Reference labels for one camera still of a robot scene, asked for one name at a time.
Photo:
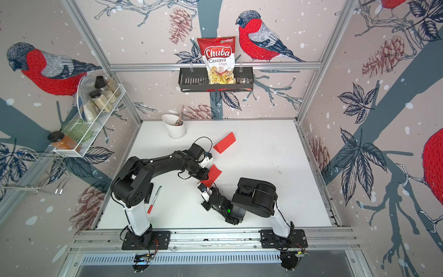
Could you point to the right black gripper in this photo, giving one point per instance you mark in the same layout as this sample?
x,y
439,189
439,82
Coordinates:
x,y
214,192

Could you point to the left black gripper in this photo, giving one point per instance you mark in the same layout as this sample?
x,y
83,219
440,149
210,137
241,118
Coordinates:
x,y
202,176

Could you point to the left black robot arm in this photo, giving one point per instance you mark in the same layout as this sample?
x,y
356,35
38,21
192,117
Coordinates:
x,y
132,188

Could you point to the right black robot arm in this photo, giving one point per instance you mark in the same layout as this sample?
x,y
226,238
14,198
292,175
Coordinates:
x,y
255,196

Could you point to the white utensil cup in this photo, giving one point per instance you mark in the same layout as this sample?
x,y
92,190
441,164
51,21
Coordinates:
x,y
175,128

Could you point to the red marker pen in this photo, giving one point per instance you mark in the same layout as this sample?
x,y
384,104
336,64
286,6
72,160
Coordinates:
x,y
152,203

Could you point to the Chuba cassava chips bag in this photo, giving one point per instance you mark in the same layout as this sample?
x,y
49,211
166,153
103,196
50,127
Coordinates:
x,y
218,54

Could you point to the black-lid spice jar lower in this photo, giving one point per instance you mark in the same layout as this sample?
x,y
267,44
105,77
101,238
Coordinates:
x,y
101,101

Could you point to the black-lid spice jar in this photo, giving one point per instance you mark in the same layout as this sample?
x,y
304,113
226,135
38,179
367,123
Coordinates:
x,y
107,84
101,101

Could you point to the green contents glass jar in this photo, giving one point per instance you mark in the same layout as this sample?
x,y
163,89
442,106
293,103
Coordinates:
x,y
78,130

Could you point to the black-lid spice jar upper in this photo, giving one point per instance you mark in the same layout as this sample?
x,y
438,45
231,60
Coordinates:
x,y
107,84

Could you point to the orange spice jar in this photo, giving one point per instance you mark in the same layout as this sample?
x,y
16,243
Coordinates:
x,y
62,141

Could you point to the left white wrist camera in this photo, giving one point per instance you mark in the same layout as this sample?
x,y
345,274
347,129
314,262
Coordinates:
x,y
208,158

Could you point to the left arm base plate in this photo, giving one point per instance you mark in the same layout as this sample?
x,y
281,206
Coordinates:
x,y
159,240

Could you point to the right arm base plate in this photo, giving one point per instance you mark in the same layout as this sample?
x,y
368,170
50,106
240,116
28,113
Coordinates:
x,y
296,239

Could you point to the black wire wall basket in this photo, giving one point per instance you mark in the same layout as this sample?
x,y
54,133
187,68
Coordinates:
x,y
207,80

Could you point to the aluminium mounting rail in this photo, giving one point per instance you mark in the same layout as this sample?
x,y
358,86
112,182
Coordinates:
x,y
208,246

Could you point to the white wire spice rack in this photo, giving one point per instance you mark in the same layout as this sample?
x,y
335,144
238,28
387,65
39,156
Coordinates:
x,y
88,111

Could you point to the chrome wire hook rack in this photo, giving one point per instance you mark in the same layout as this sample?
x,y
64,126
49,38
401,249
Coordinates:
x,y
34,173

